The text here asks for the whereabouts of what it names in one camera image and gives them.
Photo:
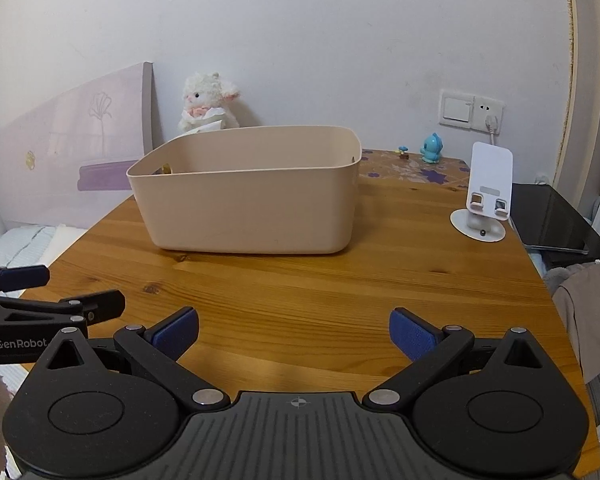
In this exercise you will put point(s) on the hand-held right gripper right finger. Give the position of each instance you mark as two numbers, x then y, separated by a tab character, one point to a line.
412	335

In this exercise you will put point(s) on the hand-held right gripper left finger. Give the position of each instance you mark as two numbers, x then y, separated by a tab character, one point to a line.
177	335

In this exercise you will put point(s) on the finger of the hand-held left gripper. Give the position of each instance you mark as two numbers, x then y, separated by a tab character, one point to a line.
100	302
25	276

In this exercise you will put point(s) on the beige plastic storage bin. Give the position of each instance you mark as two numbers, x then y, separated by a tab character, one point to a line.
250	205

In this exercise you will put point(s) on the purple canvas painting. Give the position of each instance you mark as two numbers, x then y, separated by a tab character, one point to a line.
70	150

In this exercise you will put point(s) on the purple floral table mat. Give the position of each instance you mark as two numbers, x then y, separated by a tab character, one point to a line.
410	172

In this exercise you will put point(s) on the grey clothing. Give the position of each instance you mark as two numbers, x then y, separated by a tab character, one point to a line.
590	310

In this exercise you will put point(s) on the black glass side table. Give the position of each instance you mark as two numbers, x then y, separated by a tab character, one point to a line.
550	215

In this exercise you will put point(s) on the small mushroom figurine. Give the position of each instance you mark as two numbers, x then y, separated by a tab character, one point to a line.
403	152

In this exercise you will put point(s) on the white phone stand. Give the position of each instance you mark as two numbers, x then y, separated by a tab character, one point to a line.
490	165

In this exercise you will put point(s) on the blue duck figurine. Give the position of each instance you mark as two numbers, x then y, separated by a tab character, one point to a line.
433	149

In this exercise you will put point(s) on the white tissue paper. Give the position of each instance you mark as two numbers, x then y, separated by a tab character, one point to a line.
207	121

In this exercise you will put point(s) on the white plush lamb toy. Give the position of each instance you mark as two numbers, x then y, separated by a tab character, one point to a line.
207	90

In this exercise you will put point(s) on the cream shelf unit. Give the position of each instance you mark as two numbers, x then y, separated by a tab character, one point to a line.
574	60

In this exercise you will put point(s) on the white wall switch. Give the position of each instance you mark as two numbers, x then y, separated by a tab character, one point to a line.
455	108

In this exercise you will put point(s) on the white wall outlet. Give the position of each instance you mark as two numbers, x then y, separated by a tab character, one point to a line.
482	107

